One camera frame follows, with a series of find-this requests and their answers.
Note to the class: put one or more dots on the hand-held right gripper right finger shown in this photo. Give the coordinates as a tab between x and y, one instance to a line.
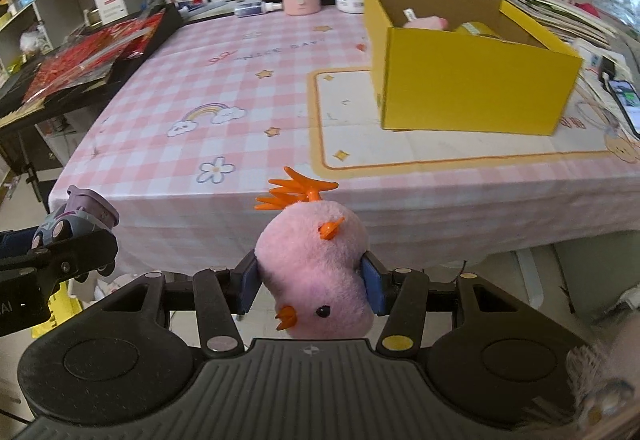
374	287

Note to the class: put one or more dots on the pile of red packets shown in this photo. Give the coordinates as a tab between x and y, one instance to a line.
85	58

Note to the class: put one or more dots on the white table leg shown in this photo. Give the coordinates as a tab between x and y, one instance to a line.
530	280

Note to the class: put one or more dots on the white plastic bag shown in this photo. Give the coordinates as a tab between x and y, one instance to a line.
32	42

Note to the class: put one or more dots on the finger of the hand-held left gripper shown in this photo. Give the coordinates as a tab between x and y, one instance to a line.
15	245
80	255

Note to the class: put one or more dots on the yellow bag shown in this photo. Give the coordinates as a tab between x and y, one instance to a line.
52	315

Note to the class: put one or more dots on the small grey toy car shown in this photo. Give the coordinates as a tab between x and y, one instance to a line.
87	207

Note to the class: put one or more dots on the yellow cardboard box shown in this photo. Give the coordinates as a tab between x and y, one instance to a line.
475	85

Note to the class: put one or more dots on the yellow tape roll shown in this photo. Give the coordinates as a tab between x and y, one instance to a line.
475	29

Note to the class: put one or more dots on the magenta object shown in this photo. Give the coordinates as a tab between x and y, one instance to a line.
587	10

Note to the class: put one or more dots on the smartphone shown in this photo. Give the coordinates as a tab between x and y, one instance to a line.
627	108

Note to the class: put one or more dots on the black keyboard stand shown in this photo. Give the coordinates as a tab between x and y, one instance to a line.
32	175

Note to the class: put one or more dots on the white box red label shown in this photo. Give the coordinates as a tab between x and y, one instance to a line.
111	10

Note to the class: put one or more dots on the pink pig plush toy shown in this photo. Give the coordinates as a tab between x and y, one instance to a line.
425	23

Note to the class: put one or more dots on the stack of paper booklets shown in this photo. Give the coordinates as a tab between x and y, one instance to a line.
560	15

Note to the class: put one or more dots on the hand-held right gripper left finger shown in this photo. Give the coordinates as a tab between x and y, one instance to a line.
248	282

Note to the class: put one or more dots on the pink chick plush toy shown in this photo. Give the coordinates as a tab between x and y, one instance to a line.
310	260

